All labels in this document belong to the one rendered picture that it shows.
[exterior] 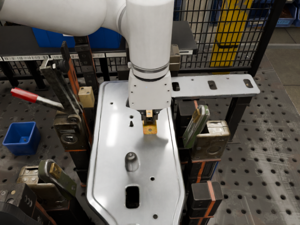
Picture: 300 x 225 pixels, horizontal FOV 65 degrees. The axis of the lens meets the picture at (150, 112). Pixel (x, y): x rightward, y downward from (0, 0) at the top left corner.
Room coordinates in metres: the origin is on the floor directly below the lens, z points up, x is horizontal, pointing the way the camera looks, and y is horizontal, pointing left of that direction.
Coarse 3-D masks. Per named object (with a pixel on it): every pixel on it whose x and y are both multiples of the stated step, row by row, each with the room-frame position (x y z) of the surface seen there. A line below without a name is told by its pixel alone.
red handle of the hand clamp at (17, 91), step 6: (12, 90) 0.40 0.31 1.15; (18, 90) 0.40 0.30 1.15; (24, 90) 0.40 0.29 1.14; (18, 96) 0.39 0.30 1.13; (24, 96) 0.39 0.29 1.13; (30, 96) 0.39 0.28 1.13; (36, 96) 0.40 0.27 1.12; (36, 102) 0.39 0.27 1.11; (42, 102) 0.39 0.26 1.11; (48, 102) 0.40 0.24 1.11; (54, 102) 0.41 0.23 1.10; (54, 108) 0.40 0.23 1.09; (60, 108) 0.40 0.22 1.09
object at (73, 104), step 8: (48, 64) 0.41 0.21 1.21; (56, 64) 0.41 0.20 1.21; (64, 64) 0.40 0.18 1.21; (40, 72) 0.40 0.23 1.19; (48, 72) 0.39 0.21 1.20; (56, 72) 0.42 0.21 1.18; (64, 72) 0.39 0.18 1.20; (48, 80) 0.39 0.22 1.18; (56, 80) 0.39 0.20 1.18; (64, 80) 0.42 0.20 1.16; (56, 88) 0.39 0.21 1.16; (64, 88) 0.42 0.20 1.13; (64, 96) 0.39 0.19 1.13; (72, 96) 0.42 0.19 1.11; (64, 104) 0.39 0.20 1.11; (72, 104) 0.39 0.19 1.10; (72, 112) 0.39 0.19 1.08; (80, 112) 0.42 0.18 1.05
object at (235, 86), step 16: (176, 80) 0.61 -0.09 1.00; (192, 80) 0.61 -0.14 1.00; (208, 80) 0.61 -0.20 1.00; (224, 80) 0.61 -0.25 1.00; (240, 80) 0.61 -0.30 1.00; (176, 96) 0.53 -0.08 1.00; (192, 96) 0.53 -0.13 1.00; (208, 96) 0.53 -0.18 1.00; (224, 96) 0.54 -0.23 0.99; (240, 96) 0.54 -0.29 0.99
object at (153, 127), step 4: (148, 116) 0.44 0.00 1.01; (148, 120) 0.41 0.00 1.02; (152, 120) 0.41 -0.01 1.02; (148, 124) 0.41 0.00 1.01; (152, 124) 0.41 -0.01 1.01; (156, 124) 0.41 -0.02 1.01; (144, 128) 0.39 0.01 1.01; (148, 128) 0.39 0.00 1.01; (152, 128) 0.39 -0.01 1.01; (156, 128) 0.39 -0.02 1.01; (144, 132) 0.38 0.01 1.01; (148, 132) 0.38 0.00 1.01; (152, 132) 0.38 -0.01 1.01; (156, 132) 0.38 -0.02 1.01
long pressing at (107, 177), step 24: (120, 96) 0.53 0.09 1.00; (96, 120) 0.43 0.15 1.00; (120, 120) 0.43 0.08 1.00; (168, 120) 0.43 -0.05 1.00; (96, 144) 0.35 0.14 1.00; (120, 144) 0.35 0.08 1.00; (144, 144) 0.35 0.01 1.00; (168, 144) 0.35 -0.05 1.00; (96, 168) 0.28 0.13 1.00; (120, 168) 0.28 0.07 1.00; (144, 168) 0.28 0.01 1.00; (168, 168) 0.28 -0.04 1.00; (96, 192) 0.22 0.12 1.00; (120, 192) 0.22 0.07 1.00; (144, 192) 0.22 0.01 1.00; (168, 192) 0.22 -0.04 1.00; (120, 216) 0.17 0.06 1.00; (144, 216) 0.17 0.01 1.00; (168, 216) 0.17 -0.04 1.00
